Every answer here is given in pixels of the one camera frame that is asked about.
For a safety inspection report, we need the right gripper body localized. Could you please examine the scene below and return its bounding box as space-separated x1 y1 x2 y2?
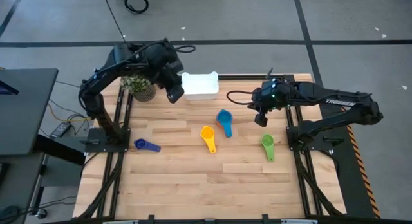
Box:
247 78 291 113

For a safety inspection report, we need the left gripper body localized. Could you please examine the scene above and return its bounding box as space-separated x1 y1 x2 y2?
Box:
156 57 185 89

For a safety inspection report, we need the green measuring cup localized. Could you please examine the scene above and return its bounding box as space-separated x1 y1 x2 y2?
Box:
259 133 276 163

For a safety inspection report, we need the light blue measuring cup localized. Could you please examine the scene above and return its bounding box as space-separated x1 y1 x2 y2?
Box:
215 108 234 139

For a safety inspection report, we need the yellow measuring cup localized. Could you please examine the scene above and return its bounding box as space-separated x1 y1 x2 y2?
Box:
199 126 218 155

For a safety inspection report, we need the small dark blue measuring cup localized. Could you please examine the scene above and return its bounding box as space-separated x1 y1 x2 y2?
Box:
133 138 162 153

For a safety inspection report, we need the white plastic basket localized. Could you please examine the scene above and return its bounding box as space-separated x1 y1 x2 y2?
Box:
181 71 220 101

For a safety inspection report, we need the artificial plant in striped pot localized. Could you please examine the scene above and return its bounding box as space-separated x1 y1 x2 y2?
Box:
120 74 158 104

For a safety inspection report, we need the black platform with hazard stripe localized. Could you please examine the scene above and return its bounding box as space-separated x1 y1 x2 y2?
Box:
318 101 382 220

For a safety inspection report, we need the black power adapter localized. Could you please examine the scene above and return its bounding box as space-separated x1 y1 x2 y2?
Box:
50 121 73 139

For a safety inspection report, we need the black desk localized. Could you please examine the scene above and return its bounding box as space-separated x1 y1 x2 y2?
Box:
0 68 59 157

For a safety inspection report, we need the dark screen device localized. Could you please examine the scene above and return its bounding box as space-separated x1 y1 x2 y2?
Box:
0 80 19 97

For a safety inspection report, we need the black cart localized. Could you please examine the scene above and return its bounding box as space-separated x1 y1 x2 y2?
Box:
0 153 46 224

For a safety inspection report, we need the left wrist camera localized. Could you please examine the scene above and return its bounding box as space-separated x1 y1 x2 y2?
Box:
166 84 185 105

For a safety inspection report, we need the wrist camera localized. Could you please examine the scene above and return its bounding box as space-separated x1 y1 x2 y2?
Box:
166 84 185 105
254 112 269 128

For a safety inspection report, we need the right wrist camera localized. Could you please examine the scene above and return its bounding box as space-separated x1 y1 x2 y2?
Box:
254 112 269 128

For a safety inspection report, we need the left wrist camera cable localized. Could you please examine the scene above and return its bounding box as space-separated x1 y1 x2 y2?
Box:
173 44 197 55

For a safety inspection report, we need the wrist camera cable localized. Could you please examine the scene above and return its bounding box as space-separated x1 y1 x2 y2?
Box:
226 89 259 106
173 44 197 55

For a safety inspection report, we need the black aluminium table frame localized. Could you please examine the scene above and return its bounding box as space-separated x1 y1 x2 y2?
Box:
77 74 347 220

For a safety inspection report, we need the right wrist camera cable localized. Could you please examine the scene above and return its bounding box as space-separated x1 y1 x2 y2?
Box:
226 89 259 106

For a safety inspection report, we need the thin black floor cable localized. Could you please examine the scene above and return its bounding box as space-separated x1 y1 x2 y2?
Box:
102 0 128 44

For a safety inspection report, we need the coiled black cable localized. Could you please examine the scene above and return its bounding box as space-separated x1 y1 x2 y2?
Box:
124 0 150 15

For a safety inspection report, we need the yellow floor cable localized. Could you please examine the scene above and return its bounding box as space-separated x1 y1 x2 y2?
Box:
47 103 97 124

